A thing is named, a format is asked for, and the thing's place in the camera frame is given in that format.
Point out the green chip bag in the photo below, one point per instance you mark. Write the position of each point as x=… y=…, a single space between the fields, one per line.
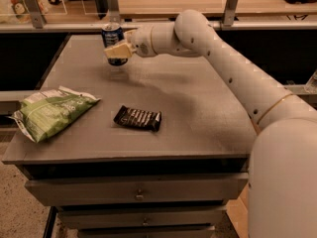
x=46 y=113

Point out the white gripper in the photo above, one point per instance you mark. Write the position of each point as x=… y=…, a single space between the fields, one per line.
x=143 y=40

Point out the metal glass railing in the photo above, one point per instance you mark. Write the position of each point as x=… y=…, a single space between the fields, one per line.
x=85 y=13

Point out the blue pepsi can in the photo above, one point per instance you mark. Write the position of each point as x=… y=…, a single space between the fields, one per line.
x=112 y=33

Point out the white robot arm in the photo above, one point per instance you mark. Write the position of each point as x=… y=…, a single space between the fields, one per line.
x=283 y=161

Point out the orange snack bag behind glass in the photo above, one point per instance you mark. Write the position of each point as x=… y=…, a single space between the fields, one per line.
x=14 y=12

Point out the grey drawer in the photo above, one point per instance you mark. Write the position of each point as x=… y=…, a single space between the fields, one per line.
x=139 y=189
x=154 y=232
x=142 y=217

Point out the middle grey drawer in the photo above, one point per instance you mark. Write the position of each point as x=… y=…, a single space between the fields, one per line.
x=142 y=217

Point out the bottom grey drawer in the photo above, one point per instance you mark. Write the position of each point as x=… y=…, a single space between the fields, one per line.
x=154 y=232

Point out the black rxbar chocolate bar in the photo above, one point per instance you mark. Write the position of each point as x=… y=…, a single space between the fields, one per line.
x=138 y=119

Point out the cardboard box of snacks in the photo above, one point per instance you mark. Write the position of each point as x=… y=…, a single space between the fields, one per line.
x=237 y=211

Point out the top grey drawer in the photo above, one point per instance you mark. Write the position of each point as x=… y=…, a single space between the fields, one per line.
x=139 y=189

